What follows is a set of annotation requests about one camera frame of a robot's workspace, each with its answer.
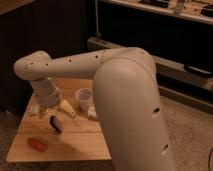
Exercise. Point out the long metal shelf rail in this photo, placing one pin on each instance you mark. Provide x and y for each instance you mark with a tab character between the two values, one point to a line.
165	67

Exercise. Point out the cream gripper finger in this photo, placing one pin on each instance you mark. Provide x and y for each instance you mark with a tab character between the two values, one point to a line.
42	112
67	108

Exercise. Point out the black remote on shelf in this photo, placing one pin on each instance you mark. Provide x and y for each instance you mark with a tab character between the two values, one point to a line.
198	72

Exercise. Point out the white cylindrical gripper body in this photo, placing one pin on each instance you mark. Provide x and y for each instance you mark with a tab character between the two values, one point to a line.
46	92

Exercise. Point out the wooden table board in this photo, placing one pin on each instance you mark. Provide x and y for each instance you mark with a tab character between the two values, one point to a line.
80	140

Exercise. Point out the white plastic cup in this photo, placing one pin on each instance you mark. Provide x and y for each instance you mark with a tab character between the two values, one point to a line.
83	96

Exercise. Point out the white rectangular packet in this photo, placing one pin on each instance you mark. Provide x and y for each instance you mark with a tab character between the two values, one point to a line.
92	113

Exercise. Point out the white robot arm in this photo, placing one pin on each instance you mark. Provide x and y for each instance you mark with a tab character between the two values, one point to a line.
126	99

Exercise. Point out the vertical metal pole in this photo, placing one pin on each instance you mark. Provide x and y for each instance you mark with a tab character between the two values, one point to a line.
98	34

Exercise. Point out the orange oblong toy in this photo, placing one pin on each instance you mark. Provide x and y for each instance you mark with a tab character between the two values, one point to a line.
37	144

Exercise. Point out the black eraser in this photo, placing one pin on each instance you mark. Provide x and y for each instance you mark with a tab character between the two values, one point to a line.
55	124

